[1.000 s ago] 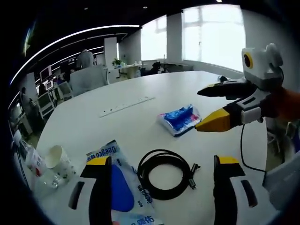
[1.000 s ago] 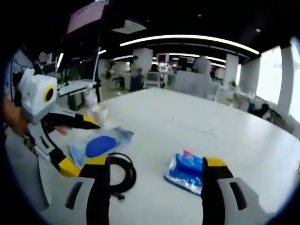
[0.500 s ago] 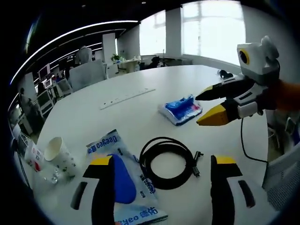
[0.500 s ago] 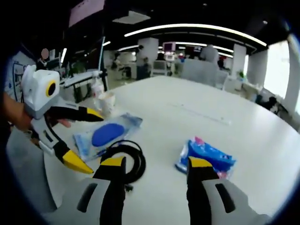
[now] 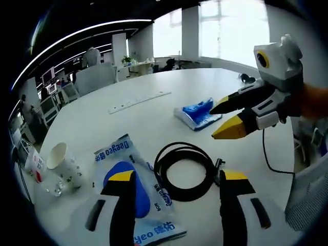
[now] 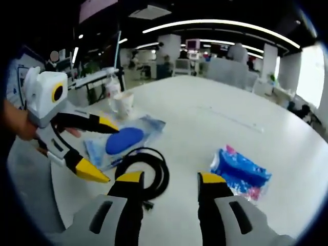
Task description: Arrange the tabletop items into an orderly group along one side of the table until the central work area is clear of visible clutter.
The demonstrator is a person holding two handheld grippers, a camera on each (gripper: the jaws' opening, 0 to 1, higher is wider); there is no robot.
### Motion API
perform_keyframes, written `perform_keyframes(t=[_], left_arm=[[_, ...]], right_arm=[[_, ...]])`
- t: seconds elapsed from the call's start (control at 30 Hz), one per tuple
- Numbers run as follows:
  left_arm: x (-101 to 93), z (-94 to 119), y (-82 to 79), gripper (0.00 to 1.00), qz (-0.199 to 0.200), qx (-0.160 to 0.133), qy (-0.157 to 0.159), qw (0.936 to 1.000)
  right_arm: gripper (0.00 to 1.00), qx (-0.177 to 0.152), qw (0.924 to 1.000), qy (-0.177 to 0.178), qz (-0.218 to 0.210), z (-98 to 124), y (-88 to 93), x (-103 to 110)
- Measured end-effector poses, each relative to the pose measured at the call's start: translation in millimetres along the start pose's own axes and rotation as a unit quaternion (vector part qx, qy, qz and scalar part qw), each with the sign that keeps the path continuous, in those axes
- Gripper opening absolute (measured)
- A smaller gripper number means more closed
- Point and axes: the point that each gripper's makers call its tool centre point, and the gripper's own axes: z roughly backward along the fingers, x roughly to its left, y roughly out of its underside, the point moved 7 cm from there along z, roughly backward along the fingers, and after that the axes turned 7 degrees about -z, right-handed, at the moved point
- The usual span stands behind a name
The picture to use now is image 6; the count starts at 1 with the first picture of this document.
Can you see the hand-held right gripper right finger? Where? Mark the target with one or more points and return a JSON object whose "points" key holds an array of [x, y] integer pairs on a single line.
{"points": [[212, 217]]}

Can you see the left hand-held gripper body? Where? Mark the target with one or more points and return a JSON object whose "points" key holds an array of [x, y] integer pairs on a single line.
{"points": [[43, 97]]}

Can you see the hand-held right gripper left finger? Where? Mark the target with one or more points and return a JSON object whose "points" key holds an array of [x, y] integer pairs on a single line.
{"points": [[128, 217]]}

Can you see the clear plastic bottle red label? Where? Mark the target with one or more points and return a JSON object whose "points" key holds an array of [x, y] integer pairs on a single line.
{"points": [[112, 91]]}

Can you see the white paper cup green print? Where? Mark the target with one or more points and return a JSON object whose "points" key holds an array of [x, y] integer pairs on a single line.
{"points": [[124, 106]]}

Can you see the grey packet with blue pad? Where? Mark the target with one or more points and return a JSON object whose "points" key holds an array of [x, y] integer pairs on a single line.
{"points": [[125, 139]]}

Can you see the blue tissue packet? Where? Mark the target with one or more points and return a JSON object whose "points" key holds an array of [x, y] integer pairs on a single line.
{"points": [[241, 171]]}

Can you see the person's left hand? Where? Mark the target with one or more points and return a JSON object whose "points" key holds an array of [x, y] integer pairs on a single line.
{"points": [[19, 123]]}

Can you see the white blue sign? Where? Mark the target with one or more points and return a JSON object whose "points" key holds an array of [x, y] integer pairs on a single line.
{"points": [[18, 66]]}

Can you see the grey stand shelf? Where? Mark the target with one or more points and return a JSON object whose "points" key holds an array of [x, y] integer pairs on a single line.
{"points": [[94, 78]]}

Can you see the white table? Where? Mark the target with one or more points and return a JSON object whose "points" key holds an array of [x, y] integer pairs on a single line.
{"points": [[205, 123]]}

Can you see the black office chair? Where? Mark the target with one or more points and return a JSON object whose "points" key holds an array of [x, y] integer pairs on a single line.
{"points": [[303, 111]]}

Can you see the white side desk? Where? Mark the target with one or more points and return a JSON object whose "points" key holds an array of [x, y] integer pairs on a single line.
{"points": [[264, 87]]}

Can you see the green potted plant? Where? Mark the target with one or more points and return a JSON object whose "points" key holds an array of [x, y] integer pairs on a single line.
{"points": [[273, 77]]}

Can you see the long ceiling light strip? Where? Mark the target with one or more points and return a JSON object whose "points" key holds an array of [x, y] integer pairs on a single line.
{"points": [[217, 23]]}

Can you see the large bright window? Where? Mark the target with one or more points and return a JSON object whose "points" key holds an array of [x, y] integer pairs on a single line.
{"points": [[310, 74]]}

